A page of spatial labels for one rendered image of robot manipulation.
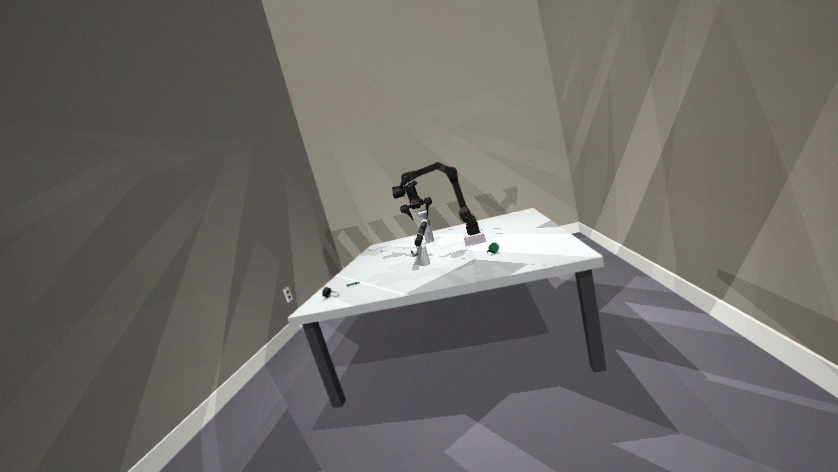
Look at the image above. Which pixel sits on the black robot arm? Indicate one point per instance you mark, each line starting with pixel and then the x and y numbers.
pixel 399 191

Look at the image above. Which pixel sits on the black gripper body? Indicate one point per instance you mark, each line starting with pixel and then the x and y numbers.
pixel 404 208

